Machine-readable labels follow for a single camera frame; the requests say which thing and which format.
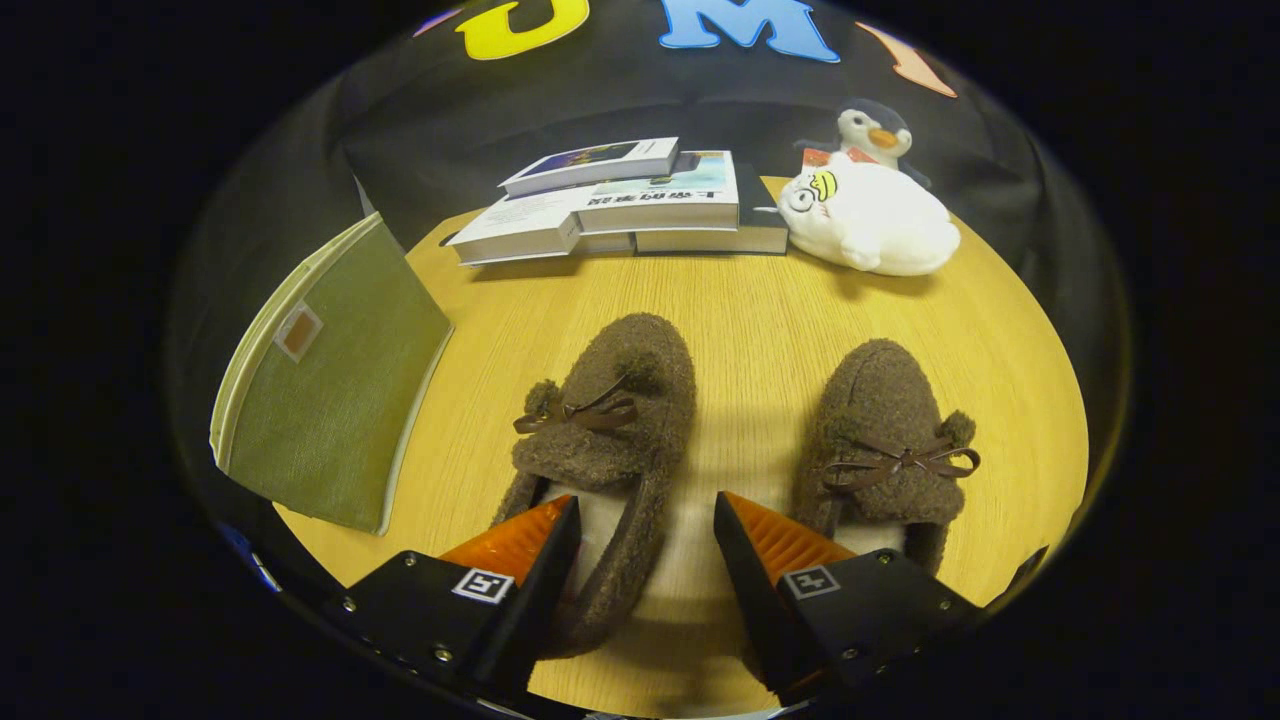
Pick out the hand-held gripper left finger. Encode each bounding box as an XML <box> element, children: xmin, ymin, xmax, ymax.
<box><xmin>322</xmin><ymin>495</ymin><xmax>583</xmax><ymax>701</ymax></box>

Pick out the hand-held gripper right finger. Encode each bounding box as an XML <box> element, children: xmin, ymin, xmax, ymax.
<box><xmin>712</xmin><ymin>490</ymin><xmax>986</xmax><ymax>706</ymax></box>

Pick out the brown fuzzy shoe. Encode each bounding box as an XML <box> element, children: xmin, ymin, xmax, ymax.
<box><xmin>790</xmin><ymin>338</ymin><xmax>982</xmax><ymax>579</ymax></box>
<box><xmin>490</xmin><ymin>312</ymin><xmax>698</xmax><ymax>659</ymax></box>

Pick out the green fabric storage box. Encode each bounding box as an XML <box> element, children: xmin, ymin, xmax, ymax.
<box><xmin>208</xmin><ymin>212</ymin><xmax>454</xmax><ymax>537</ymax></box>

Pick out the white text-covered book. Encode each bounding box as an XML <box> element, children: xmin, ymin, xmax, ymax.
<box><xmin>447</xmin><ymin>188</ymin><xmax>583</xmax><ymax>267</ymax></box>

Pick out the white plush toy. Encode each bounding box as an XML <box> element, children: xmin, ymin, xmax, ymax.
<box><xmin>778</xmin><ymin>155</ymin><xmax>962</xmax><ymax>278</ymax></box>

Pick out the black book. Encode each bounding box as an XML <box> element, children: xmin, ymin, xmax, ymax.
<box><xmin>632</xmin><ymin>163</ymin><xmax>791</xmax><ymax>256</ymax></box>

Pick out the white book blue photo cover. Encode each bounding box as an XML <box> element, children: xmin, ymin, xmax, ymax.
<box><xmin>498</xmin><ymin>137</ymin><xmax>681</xmax><ymax>198</ymax></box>

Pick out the penguin plush toy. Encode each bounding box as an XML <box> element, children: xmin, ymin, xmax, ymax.
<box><xmin>795</xmin><ymin>97</ymin><xmax>933</xmax><ymax>191</ymax></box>

